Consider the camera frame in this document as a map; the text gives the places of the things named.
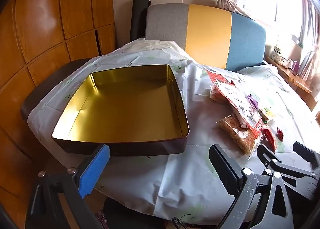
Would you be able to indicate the large red printed snack bag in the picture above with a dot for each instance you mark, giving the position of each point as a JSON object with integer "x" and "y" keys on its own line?
{"x": 232, "y": 91}

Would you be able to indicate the wooden wardrobe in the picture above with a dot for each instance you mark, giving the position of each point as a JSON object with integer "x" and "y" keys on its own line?
{"x": 37, "y": 19}

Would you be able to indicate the white cloud-print tablecloth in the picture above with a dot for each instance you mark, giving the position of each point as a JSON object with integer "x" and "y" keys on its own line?
{"x": 190, "y": 169}

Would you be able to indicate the purple bottle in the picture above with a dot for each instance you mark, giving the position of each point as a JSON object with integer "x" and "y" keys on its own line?
{"x": 296, "y": 67}

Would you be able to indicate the red gold snack packet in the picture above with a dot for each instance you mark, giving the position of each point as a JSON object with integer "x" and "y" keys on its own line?
{"x": 270, "y": 139}

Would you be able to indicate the sheer curtain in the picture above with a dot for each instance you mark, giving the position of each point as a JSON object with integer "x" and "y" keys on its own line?
{"x": 310, "y": 31}

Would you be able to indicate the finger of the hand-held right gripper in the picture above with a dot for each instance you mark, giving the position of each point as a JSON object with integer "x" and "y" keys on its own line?
{"x": 303, "y": 150}
{"x": 265, "y": 154}

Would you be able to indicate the small red candy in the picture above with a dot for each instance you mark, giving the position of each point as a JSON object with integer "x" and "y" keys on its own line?
{"x": 280, "y": 134}

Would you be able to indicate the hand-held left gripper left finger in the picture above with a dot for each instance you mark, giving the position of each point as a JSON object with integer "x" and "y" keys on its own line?
{"x": 93, "y": 171}

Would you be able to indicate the brown tin box gold inside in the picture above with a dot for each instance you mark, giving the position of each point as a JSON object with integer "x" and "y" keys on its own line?
{"x": 125, "y": 109}

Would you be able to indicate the patterned tissue box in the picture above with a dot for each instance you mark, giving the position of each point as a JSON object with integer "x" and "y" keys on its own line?
{"x": 283, "y": 61}

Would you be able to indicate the black rolled mat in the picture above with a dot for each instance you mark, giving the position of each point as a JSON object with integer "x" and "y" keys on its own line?
{"x": 137, "y": 19}

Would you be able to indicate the green yellow cracker packet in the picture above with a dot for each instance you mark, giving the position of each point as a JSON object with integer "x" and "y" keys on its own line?
{"x": 267, "y": 112}

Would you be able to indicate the clear rice crisp packet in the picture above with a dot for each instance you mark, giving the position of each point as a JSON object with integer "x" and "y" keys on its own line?
{"x": 237, "y": 134}
{"x": 216, "y": 95}

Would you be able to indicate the purple snack packet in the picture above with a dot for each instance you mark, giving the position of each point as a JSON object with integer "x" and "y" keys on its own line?
{"x": 253, "y": 101}

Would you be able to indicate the grey yellow blue chair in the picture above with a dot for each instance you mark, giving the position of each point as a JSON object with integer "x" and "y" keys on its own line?
{"x": 207, "y": 34}

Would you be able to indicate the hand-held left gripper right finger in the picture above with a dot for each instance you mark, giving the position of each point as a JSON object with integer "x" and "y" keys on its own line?
{"x": 225, "y": 169}

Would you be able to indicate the small white box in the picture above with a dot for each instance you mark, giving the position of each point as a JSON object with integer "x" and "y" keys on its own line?
{"x": 276, "y": 52}

